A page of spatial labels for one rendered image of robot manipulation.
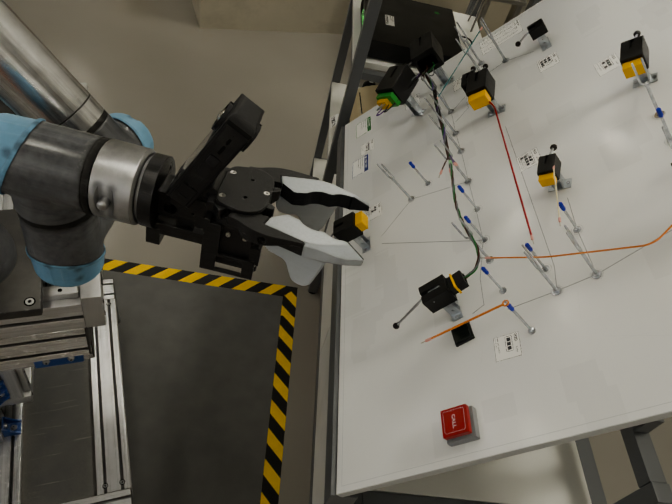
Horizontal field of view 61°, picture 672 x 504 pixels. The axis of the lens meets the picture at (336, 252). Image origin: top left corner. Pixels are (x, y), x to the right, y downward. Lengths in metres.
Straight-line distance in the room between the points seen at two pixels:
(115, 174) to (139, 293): 1.90
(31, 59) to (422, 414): 0.83
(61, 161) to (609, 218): 0.91
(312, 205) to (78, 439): 1.45
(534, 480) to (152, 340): 1.47
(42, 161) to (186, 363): 1.74
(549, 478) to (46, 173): 1.21
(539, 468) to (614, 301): 0.53
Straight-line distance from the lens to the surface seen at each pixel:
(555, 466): 1.46
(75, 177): 0.55
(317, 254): 0.50
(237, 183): 0.54
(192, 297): 2.41
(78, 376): 2.02
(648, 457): 1.35
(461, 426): 1.01
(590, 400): 0.98
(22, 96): 0.70
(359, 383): 1.22
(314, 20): 4.25
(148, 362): 2.25
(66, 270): 0.66
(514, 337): 1.07
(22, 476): 1.91
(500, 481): 1.38
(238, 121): 0.47
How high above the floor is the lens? 1.95
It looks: 47 degrees down
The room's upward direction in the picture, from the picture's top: 18 degrees clockwise
